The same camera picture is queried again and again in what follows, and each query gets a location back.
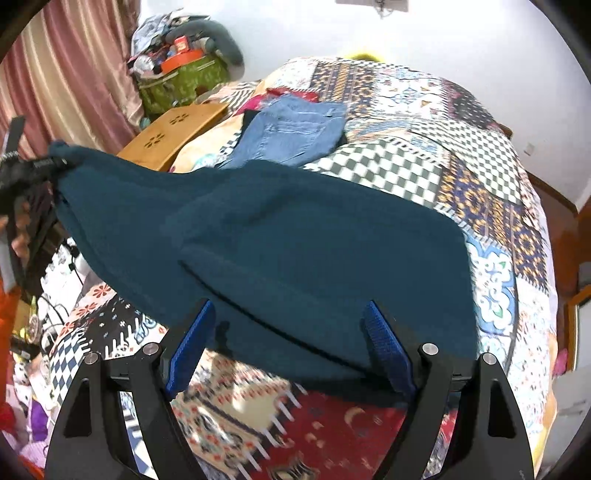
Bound dark teal sweater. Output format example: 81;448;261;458
48;141;478;407

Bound black floor cable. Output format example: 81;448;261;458
37;295;70;334

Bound red cloth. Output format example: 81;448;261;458
265;88;319;103

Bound black garment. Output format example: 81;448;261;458
240;110;262;139

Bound wooden frame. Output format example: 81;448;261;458
566;286;591;370

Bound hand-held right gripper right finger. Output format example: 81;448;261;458
362;301;536;480

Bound wooden lap desk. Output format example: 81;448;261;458
117;102;229;172

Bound green patterned bag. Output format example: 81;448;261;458
139;58;227;116

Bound pile of clothes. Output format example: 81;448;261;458
131;11;185;51

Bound blue jeans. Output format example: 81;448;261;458
217;95;348;171

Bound striped pink curtain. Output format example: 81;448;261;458
0;0;144;158

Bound orange box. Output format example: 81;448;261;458
161;51;204;73

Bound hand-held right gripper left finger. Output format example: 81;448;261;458
45;299;216;480

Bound grey curved pillow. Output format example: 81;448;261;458
164;18;245;65

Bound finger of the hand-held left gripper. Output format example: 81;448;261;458
28;157;70;180
2;116;27;158

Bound striped cloth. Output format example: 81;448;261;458
198;80;259;104

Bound patchwork blanket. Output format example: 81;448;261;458
46;55;559;480

